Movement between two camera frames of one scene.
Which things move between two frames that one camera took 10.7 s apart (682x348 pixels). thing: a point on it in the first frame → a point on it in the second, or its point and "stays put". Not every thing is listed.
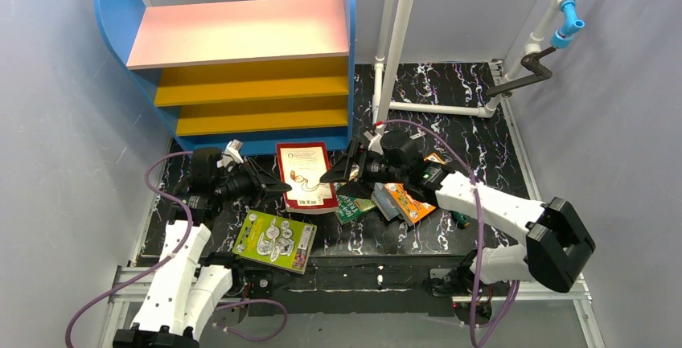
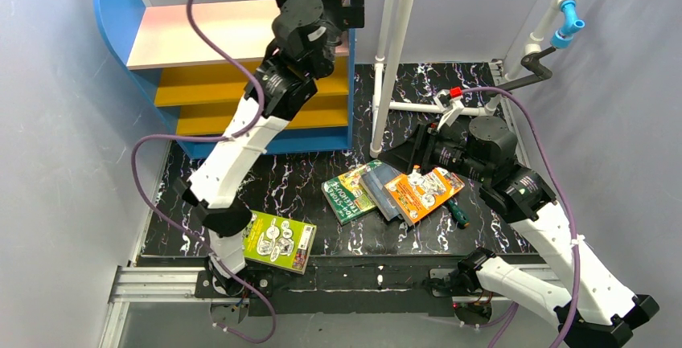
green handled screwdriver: [462, 220] stays put
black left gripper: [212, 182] → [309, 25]
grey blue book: [384, 201] stays put
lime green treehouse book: [275, 240] stays put
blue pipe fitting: [562, 38] stays put
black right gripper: [358, 165] → [424, 145]
